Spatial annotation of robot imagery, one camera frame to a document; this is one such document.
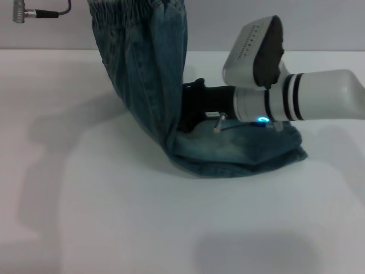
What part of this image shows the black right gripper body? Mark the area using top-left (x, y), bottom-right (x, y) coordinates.
top-left (179, 78), bottom-right (238, 134)

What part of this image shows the blue denim shorts cartoon print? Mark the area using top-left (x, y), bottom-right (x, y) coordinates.
top-left (89, 0), bottom-right (309, 179)

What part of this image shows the right wrist silver plug cable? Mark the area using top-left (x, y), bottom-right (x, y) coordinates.
top-left (213, 112), bottom-right (257, 134)

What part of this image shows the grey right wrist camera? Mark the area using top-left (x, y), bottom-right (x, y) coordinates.
top-left (222, 15), bottom-right (286, 88)

